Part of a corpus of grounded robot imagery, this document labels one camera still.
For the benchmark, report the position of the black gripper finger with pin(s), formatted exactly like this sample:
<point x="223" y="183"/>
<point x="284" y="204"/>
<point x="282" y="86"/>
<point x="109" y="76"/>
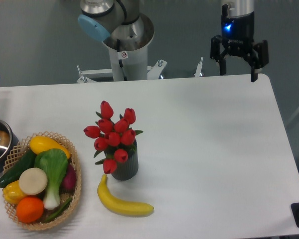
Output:
<point x="219" y="48"/>
<point x="257" y="57"/>

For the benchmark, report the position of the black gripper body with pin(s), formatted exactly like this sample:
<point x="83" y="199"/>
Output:
<point x="237" y="26"/>

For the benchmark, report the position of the red tulip bouquet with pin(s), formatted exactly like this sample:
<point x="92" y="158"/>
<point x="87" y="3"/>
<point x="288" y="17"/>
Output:
<point x="117" y="140"/>

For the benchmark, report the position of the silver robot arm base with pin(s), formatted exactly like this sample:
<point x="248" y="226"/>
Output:
<point x="124" y="30"/>

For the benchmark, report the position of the dark grey ribbed vase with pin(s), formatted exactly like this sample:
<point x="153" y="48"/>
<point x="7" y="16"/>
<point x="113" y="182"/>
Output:
<point x="123" y="171"/>

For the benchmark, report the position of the yellow banana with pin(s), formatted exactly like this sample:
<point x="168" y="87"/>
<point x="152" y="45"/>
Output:
<point x="119" y="206"/>

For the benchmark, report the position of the green bok choy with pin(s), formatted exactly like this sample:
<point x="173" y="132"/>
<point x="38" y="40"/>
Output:
<point x="54" y="163"/>

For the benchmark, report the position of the purple red onion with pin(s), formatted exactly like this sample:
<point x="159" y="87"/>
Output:
<point x="69" y="181"/>

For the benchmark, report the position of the yellow squash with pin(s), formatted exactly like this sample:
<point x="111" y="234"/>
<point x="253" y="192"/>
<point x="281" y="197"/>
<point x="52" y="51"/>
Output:
<point x="39" y="144"/>

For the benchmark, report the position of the green bean pod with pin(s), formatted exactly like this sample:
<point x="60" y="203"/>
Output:
<point x="59" y="211"/>

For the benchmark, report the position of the woven wicker basket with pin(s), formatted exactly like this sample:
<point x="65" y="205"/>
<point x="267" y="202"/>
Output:
<point x="16" y="153"/>

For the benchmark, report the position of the green cucumber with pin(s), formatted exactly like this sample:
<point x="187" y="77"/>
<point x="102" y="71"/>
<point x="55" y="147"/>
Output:
<point x="13" y="174"/>

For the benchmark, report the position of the white round radish slice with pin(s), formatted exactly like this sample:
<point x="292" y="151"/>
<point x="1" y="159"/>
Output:
<point x="33" y="181"/>

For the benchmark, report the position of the orange fruit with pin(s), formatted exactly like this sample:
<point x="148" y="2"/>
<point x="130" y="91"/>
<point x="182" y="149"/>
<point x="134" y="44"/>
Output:
<point x="29" y="209"/>

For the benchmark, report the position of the yellow bell pepper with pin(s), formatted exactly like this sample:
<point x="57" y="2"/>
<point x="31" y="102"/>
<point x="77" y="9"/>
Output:
<point x="13" y="194"/>

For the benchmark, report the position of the white metal mounting frame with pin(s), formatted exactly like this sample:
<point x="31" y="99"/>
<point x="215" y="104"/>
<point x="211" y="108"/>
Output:
<point x="153" y="72"/>

